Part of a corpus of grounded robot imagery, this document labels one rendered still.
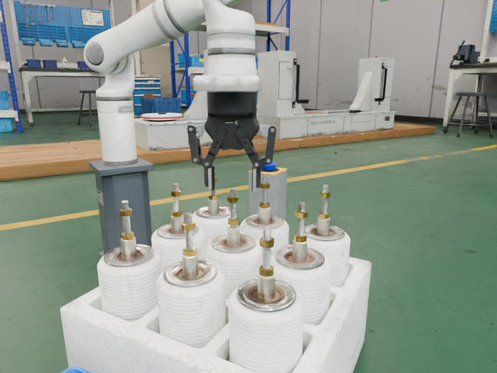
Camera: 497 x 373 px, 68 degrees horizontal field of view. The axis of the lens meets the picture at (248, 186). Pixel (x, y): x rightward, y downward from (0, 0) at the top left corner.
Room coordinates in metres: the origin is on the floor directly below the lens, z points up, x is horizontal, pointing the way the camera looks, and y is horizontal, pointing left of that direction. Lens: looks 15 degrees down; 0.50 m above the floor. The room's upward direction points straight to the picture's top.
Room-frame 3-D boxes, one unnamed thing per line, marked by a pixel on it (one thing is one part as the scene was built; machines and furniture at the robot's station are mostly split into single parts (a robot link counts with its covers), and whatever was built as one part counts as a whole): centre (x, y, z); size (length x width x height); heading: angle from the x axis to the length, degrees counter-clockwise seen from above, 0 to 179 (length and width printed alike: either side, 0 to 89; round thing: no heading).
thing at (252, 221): (0.68, -0.03, 0.25); 0.08 x 0.08 x 0.01
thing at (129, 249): (0.53, 0.19, 0.26); 0.02 x 0.02 x 0.03
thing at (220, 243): (0.58, 0.03, 0.25); 0.08 x 0.08 x 0.01
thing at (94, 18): (6.14, 2.38, 1.54); 0.32 x 0.02 x 0.25; 122
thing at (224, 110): (0.58, 0.03, 0.46); 0.08 x 0.08 x 0.09
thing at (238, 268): (0.58, 0.03, 0.16); 0.10 x 0.10 x 0.18
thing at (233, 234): (0.58, 0.03, 0.26); 0.02 x 0.02 x 0.03
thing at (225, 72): (0.56, 0.03, 0.53); 0.11 x 0.09 x 0.06; 176
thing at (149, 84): (6.16, 1.72, 0.35); 0.59 x 0.47 x 0.69; 32
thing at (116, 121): (1.03, 0.36, 0.39); 0.09 x 0.09 x 0.17; 32
